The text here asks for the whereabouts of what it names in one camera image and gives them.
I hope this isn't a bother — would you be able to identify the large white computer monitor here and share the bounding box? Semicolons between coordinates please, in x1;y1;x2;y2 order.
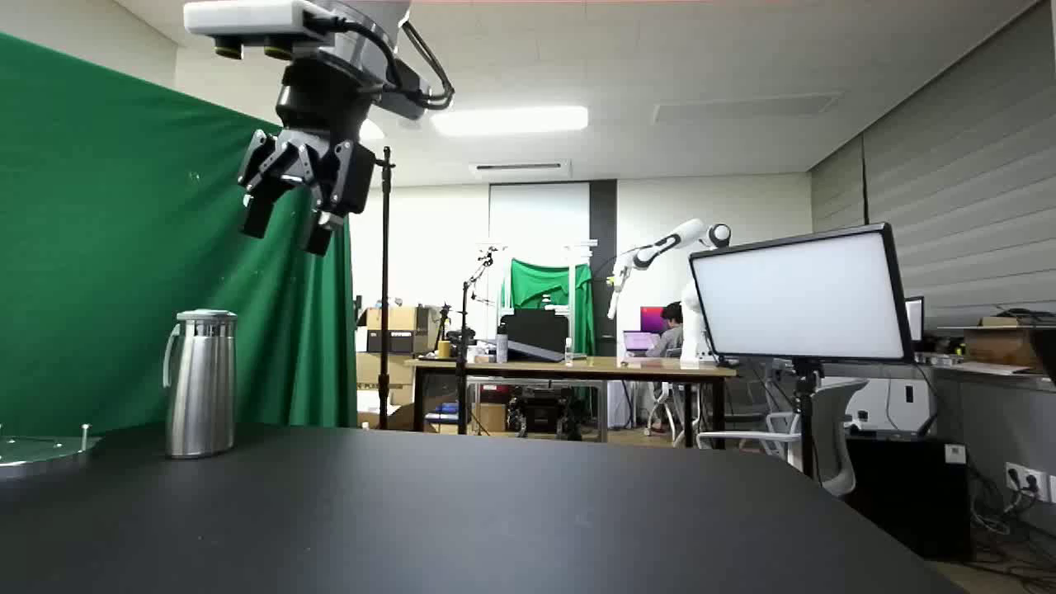
688;223;910;364

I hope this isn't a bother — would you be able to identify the small green background screen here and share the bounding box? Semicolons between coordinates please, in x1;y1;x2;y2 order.
501;261;598;353

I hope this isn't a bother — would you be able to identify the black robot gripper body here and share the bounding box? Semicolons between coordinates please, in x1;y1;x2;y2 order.
236;59;374;217

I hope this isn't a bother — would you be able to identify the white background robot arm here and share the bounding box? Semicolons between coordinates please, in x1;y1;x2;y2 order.
606;217;731;365

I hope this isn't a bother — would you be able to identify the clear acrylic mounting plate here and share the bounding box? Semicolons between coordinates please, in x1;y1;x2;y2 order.
0;422;100;475

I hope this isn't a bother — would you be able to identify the stainless steel flask with handle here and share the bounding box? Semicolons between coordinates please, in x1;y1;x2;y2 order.
163;309;236;460

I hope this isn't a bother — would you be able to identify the ceiling fluorescent light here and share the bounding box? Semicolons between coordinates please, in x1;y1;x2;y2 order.
432;104;592;140

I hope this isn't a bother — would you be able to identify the person seated in background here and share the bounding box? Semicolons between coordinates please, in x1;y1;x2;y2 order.
651;300;682;357

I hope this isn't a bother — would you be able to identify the white office chair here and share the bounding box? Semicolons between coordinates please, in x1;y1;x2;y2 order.
709;375;863;498

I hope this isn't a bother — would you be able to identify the wooden background table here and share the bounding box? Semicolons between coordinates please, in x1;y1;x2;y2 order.
411;357;731;432

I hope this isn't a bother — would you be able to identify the black computer tower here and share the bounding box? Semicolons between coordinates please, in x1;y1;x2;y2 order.
849;434;972;561

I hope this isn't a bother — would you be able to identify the green backdrop curtain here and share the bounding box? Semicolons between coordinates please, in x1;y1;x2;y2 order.
0;35;353;432

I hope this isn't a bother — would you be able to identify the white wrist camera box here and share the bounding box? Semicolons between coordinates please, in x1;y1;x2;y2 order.
181;0;331;55

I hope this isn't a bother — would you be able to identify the black light stand pole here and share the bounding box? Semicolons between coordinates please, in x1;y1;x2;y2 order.
377;146;394;428

